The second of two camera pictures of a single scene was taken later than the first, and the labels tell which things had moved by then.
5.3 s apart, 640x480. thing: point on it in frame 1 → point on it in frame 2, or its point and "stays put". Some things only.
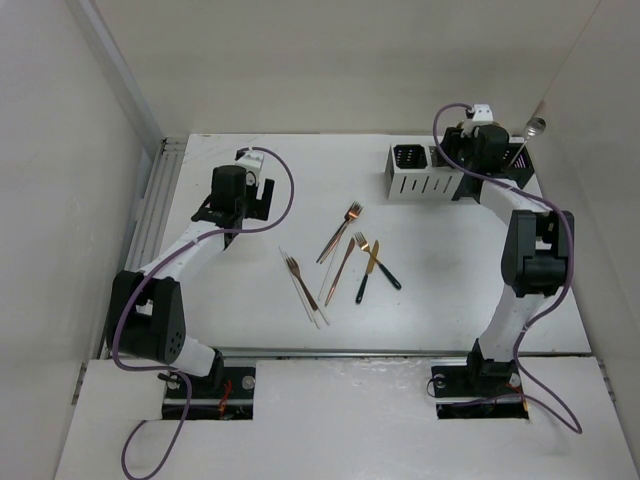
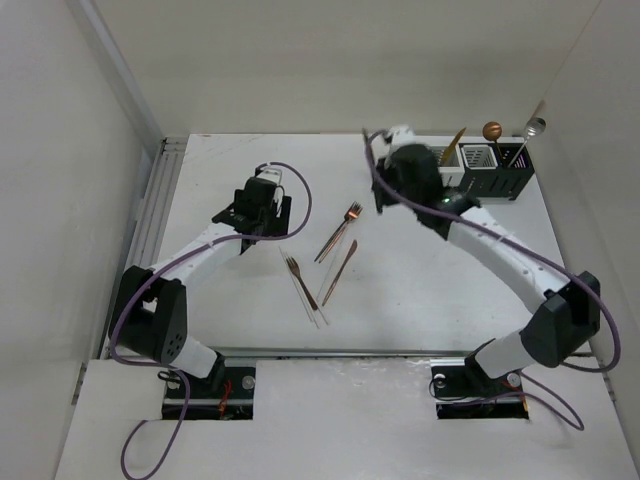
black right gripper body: x=460 y=146 → x=389 y=174
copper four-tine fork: x=351 y=214 stays put
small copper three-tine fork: x=295 y=270 stays put
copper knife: x=349 y=251 stays put
